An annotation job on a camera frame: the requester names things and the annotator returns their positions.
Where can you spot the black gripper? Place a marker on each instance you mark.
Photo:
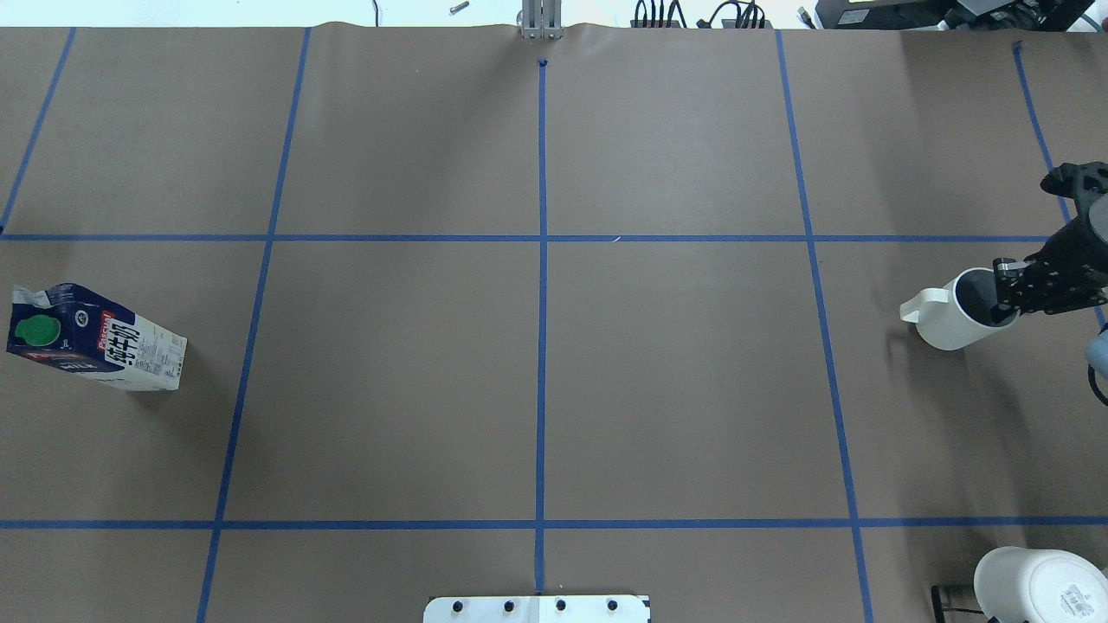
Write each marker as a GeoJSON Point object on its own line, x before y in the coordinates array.
{"type": "Point", "coordinates": [1082, 248]}

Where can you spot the white ribbed mug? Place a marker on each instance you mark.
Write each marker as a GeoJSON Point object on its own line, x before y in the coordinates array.
{"type": "Point", "coordinates": [960, 313]}

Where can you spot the blue white milk carton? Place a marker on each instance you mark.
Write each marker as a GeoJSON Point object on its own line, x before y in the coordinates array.
{"type": "Point", "coordinates": [71, 328]}

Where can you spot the white mug on rack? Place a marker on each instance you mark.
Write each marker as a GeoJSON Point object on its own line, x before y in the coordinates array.
{"type": "Point", "coordinates": [1014, 584]}

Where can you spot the black power strip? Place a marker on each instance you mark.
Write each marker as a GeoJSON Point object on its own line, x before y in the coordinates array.
{"type": "Point", "coordinates": [702, 15]}

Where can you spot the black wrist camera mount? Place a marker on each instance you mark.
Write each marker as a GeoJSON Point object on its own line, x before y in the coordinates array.
{"type": "Point", "coordinates": [1085, 184]}

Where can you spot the black wire mug rack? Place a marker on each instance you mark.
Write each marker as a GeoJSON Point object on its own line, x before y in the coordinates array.
{"type": "Point", "coordinates": [955, 603]}

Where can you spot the aluminium frame post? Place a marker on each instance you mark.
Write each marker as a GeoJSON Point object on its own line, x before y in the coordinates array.
{"type": "Point", "coordinates": [541, 20]}

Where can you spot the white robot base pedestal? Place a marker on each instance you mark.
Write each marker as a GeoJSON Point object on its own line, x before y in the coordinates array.
{"type": "Point", "coordinates": [540, 608]}

